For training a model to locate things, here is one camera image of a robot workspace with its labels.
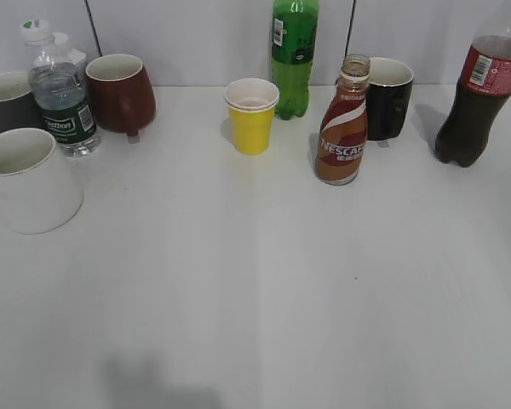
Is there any Nescafe coffee bottle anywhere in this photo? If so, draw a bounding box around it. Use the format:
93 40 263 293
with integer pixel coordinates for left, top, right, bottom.
315 55 370 186

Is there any white ceramic mug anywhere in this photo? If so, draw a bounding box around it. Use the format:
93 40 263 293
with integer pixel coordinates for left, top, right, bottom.
0 128 83 235

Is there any yellow paper cup stack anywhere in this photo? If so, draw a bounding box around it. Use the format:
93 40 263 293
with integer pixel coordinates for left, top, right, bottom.
224 78 279 155

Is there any black ceramic mug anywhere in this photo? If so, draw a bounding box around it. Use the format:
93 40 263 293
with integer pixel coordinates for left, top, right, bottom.
366 57 414 141

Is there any dark red ceramic mug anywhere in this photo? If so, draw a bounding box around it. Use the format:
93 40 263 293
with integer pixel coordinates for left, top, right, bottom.
85 54 156 137

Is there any green soda bottle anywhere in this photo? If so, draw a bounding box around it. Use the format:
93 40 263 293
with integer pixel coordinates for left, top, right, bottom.
271 0 319 120

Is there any clear water bottle green label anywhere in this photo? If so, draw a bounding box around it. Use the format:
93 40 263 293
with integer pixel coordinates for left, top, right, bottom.
20 20 100 158

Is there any dark grey ceramic mug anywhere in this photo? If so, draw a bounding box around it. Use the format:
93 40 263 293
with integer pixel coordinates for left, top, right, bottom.
0 71 45 134

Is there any cola bottle red label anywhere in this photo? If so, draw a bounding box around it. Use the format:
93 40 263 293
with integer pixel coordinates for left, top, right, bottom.
434 1 511 168

